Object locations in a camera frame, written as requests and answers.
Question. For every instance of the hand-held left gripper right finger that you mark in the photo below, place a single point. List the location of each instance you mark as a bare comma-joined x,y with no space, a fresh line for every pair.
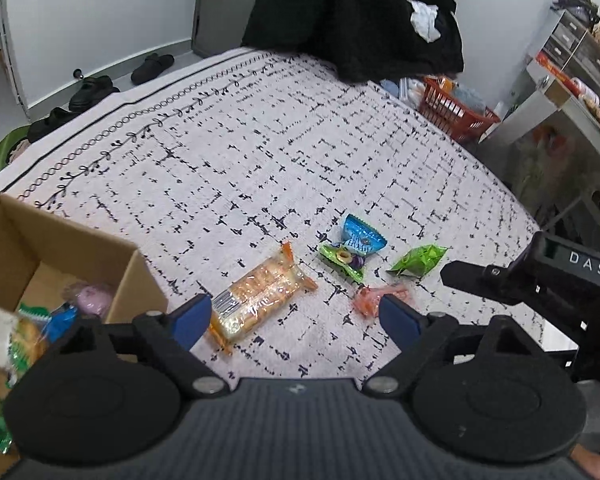
400,317

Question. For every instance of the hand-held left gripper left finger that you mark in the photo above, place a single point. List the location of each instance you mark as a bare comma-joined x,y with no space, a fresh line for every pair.
192,321

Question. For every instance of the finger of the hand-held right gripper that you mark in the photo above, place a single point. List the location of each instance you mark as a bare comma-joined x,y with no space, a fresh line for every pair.
480,280

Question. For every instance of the orange translucent snack packet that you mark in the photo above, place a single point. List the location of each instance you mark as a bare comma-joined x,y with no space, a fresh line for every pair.
372,297

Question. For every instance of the orange-edged cracker packet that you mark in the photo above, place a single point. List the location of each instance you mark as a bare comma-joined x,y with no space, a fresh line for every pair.
260,297

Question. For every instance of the blue and green snack packet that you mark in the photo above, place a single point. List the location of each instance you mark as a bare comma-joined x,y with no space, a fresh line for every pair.
356,250

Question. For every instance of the large purple snack packet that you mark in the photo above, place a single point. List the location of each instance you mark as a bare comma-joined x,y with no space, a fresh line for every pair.
89,297

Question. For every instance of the blue wafer packet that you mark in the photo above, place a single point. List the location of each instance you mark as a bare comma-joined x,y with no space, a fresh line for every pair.
62,322

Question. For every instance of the green-edged cracker packet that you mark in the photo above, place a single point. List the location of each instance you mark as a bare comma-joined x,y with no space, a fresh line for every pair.
27,340

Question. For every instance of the brown cardboard box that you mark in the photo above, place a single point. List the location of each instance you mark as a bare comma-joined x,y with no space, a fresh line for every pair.
10,240

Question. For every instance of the person's right forearm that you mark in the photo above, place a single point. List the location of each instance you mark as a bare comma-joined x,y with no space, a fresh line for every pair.
597,460

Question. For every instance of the patterned bed blanket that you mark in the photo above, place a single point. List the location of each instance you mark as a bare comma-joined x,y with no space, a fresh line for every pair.
230,160

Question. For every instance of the red plastic basket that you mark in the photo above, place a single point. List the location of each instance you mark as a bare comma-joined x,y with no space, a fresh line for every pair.
455,115

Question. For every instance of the grey-blue cloth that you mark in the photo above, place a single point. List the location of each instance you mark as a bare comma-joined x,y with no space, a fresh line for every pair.
469,99

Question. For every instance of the clear plastic bag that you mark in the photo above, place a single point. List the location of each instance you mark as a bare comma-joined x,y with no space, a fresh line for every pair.
405,91

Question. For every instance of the white drawer cabinet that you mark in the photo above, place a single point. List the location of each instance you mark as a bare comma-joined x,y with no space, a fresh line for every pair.
575,45

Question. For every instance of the black chunky shoe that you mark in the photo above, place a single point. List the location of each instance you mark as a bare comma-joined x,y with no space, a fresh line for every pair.
50,122
92,92

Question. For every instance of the black slipper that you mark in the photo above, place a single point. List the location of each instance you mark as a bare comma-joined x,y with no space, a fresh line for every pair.
151,67

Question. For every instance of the crumpled white cloth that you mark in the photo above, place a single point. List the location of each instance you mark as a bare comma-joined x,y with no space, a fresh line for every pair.
426,19

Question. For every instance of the small black doorstop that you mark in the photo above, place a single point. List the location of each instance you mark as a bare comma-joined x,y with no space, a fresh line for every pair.
79,74

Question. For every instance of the black clothing pile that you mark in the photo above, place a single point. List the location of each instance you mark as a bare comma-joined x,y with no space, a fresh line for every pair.
360,15

